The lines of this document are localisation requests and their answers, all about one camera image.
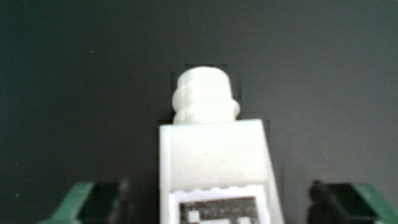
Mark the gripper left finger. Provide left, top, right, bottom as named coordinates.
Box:
left=40, top=179, right=132, bottom=224

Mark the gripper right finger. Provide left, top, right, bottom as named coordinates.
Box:
left=308, top=180, right=398, bottom=224

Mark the white leg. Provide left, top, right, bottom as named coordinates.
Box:
left=160, top=66, right=285, bottom=224

